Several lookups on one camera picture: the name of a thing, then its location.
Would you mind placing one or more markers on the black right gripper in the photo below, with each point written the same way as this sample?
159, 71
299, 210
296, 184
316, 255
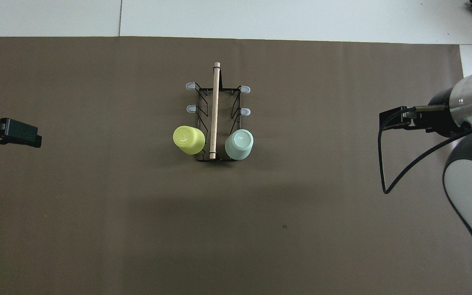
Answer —
445, 121

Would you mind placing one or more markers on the pale green plastic cup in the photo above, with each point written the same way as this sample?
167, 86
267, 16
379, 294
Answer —
239, 143

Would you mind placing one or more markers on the yellow plastic cup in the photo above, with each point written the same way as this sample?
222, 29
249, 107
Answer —
187, 139

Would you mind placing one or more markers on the brown paper table mat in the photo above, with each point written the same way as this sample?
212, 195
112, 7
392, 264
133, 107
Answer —
137, 246

